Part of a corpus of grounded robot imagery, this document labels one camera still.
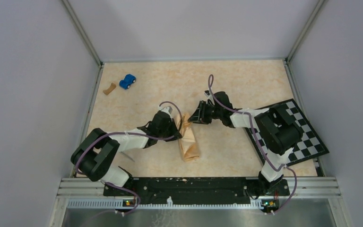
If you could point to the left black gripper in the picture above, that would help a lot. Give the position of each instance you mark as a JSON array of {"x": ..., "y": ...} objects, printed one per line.
[{"x": 175, "y": 132}]

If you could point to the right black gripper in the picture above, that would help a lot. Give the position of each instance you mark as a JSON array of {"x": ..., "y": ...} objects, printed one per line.
[{"x": 199, "y": 116}]

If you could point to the orange cloth napkin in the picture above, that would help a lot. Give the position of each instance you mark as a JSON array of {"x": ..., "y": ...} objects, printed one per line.
[{"x": 187, "y": 144}]

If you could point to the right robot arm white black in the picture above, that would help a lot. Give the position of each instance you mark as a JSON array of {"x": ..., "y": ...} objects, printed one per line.
[{"x": 275, "y": 132}]

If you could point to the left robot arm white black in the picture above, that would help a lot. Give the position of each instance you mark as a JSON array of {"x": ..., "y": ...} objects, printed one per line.
[{"x": 95, "y": 155}]

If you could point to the blue toy car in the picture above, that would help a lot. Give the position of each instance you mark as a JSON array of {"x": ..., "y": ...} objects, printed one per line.
[{"x": 128, "y": 80}]

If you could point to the small brown wooden piece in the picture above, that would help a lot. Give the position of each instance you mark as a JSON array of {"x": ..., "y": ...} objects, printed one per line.
[{"x": 110, "y": 89}]

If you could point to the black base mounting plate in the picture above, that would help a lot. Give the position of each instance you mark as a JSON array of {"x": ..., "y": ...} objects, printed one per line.
[{"x": 198, "y": 190}]

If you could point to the black white checkerboard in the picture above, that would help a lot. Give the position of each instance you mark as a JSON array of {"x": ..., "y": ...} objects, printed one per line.
[{"x": 310, "y": 146}]

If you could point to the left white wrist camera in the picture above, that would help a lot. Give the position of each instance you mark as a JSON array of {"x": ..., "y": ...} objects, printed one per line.
[{"x": 166, "y": 110}]

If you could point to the aluminium front rail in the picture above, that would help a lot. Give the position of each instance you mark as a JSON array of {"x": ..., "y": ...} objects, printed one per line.
[{"x": 83, "y": 193}]

